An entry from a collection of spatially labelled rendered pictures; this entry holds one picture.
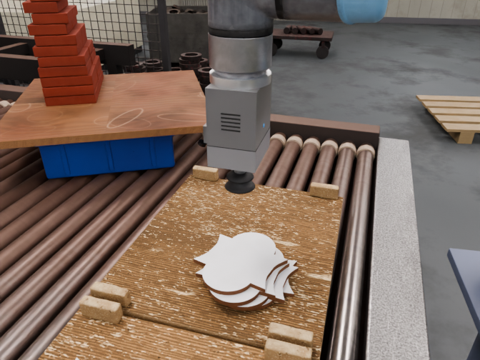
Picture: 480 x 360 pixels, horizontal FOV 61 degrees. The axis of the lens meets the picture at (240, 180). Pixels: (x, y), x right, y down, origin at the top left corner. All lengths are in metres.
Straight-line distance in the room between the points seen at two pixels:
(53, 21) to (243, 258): 0.75
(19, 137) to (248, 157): 0.62
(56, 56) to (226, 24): 0.73
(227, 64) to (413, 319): 0.46
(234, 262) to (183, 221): 0.19
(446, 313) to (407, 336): 1.43
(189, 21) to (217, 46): 4.97
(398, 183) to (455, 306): 1.19
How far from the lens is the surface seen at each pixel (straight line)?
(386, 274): 0.75
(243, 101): 0.48
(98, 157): 1.01
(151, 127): 0.95
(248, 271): 0.63
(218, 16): 0.47
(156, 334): 0.60
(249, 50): 0.47
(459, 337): 2.01
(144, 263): 0.71
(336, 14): 0.45
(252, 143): 0.49
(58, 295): 0.73
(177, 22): 5.47
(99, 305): 0.62
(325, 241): 0.75
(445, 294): 2.18
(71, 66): 1.14
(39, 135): 0.99
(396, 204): 0.94
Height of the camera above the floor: 1.39
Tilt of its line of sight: 30 degrees down
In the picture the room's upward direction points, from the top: straight up
